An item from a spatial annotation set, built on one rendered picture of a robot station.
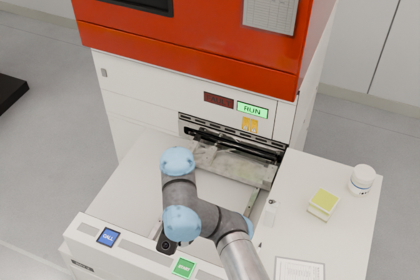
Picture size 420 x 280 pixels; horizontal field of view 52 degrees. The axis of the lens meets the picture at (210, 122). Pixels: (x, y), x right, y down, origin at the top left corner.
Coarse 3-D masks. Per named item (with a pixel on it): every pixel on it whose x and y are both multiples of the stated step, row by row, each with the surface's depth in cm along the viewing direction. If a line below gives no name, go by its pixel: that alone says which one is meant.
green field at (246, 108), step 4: (240, 104) 155; (244, 104) 154; (240, 108) 156; (244, 108) 156; (248, 108) 155; (252, 108) 154; (256, 108) 153; (260, 108) 152; (248, 112) 156; (252, 112) 155; (256, 112) 155; (260, 112) 154; (264, 112) 153; (264, 116) 154
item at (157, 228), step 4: (160, 216) 153; (160, 220) 152; (156, 224) 150; (160, 224) 150; (152, 228) 149; (156, 228) 149; (160, 228) 151; (152, 232) 148; (156, 232) 149; (148, 236) 147; (152, 236) 147; (156, 236) 150
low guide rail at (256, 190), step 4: (256, 188) 161; (260, 188) 162; (252, 192) 160; (256, 192) 160; (252, 196) 159; (256, 196) 159; (252, 200) 158; (248, 204) 156; (252, 204) 156; (248, 208) 155; (252, 208) 158; (244, 212) 154; (248, 212) 154; (248, 216) 153
